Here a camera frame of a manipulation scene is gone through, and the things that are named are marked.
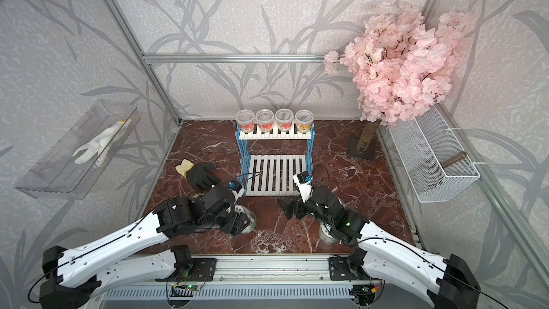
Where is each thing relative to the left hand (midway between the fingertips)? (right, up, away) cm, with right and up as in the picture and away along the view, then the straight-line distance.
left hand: (241, 222), depth 71 cm
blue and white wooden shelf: (+6, +17, +31) cm, 36 cm away
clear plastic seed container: (+14, +36, +5) cm, 39 cm away
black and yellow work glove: (-25, +10, +25) cm, 37 cm away
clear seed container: (+21, +35, +5) cm, 41 cm away
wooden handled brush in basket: (+66, +22, -7) cm, 70 cm away
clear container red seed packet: (0, +36, +5) cm, 36 cm away
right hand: (+15, +8, +4) cm, 18 cm away
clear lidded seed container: (+7, +35, +5) cm, 36 cm away
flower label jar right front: (+29, -6, +3) cm, 30 cm away
